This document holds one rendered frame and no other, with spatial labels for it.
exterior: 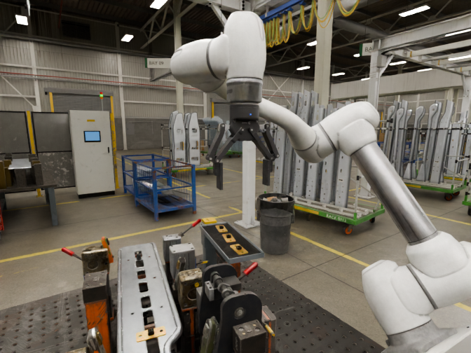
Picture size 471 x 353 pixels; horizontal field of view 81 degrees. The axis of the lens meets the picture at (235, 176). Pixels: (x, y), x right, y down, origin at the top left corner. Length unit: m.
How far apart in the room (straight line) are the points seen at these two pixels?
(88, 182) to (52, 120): 1.74
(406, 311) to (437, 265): 0.18
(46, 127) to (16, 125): 0.56
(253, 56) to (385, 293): 0.87
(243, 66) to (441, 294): 0.92
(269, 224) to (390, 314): 2.58
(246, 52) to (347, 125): 0.55
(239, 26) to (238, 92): 0.14
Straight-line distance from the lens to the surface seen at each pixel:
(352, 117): 1.12
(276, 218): 3.52
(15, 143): 8.03
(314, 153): 1.12
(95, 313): 1.27
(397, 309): 1.13
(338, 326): 1.53
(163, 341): 0.95
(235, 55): 0.70
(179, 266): 1.14
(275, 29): 4.31
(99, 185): 7.35
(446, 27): 6.82
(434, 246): 1.12
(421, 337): 1.15
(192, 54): 0.78
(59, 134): 8.00
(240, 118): 0.69
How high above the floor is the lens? 1.60
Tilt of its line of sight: 10 degrees down
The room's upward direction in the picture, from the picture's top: straight up
